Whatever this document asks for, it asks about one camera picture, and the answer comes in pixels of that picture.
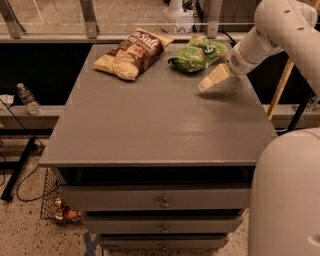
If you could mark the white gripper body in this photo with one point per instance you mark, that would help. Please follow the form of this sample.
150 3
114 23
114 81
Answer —
237 63

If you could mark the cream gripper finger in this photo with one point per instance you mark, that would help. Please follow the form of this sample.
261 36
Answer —
217 75

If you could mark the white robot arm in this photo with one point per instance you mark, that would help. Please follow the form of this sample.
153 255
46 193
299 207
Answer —
284 215

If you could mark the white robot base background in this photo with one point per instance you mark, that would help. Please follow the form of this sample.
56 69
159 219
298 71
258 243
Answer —
176 19

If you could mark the green rice chip bag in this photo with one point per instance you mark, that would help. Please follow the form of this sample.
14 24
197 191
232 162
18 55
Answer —
199 54

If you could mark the brown sea salt chip bag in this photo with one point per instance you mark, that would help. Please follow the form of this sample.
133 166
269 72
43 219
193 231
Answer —
134 55

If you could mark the grey drawer cabinet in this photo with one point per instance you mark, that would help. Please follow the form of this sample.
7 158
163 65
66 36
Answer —
156 163

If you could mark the clear plastic water bottle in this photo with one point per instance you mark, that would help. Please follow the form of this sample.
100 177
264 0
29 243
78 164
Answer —
28 99

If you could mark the black metal floor stand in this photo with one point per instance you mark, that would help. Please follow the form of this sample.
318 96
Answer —
32 135

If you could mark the yellow wooden ladder frame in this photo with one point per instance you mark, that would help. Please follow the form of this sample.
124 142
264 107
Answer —
285 76

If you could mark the black wire basket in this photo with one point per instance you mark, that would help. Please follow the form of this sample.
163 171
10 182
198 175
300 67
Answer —
53 206

